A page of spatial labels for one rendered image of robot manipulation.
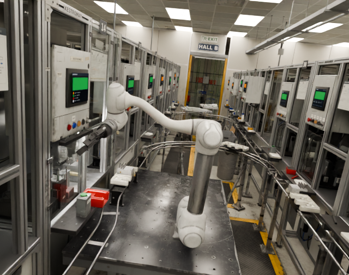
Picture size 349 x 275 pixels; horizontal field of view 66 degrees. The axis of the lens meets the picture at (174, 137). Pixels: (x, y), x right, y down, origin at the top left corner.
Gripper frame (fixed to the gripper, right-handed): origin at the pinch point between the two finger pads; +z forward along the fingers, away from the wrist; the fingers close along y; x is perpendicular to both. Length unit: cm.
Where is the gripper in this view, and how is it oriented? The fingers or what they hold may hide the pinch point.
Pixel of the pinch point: (84, 146)
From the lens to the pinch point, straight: 146.3
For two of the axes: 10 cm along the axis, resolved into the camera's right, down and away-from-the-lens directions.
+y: 5.9, -5.9, -5.5
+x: 7.4, 6.7, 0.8
